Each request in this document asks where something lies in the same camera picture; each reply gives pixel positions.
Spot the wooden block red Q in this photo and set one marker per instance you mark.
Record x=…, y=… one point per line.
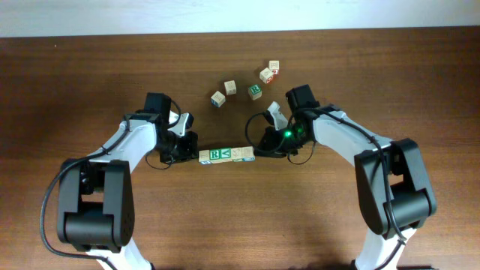
x=266, y=75

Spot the wooden block green side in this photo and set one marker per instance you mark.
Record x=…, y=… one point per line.
x=230, y=87

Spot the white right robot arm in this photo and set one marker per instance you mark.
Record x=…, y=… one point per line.
x=395, y=194

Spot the wooden block green V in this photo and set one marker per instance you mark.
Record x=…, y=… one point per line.
x=226, y=154

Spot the wooden block green N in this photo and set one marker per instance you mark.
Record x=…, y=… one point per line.
x=236, y=154

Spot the wooden block blue L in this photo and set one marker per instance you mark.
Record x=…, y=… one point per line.
x=247, y=153

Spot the wooden block blue side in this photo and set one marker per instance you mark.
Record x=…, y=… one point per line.
x=218, y=99

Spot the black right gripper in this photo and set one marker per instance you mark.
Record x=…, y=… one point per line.
x=272, y=149

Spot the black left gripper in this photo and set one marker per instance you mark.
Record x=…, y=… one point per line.
x=189, y=153

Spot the wooden block red 9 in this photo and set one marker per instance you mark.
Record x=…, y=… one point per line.
x=274, y=66

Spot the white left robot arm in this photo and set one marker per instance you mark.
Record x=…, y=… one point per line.
x=95, y=196

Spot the wooden block green R edge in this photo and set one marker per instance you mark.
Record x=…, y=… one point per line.
x=215, y=156

